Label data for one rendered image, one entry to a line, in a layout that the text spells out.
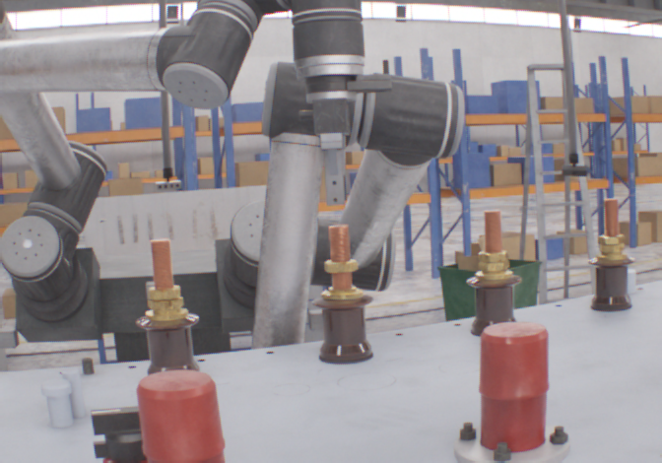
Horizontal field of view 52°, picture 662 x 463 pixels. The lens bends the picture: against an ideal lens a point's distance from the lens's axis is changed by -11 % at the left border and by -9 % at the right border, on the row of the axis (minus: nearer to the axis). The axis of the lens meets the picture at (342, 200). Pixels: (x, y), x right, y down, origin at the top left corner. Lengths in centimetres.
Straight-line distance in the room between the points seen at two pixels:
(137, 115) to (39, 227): 665
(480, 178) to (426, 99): 887
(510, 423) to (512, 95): 987
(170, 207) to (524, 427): 523
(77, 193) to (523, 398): 174
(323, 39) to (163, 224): 483
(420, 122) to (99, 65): 59
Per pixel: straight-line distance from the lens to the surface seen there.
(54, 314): 240
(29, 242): 215
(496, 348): 71
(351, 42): 109
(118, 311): 262
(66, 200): 223
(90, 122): 872
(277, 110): 135
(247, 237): 208
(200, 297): 259
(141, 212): 582
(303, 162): 137
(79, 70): 122
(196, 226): 587
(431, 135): 138
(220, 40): 109
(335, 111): 105
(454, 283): 551
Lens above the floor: 167
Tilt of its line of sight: 4 degrees down
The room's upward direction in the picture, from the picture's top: 3 degrees counter-clockwise
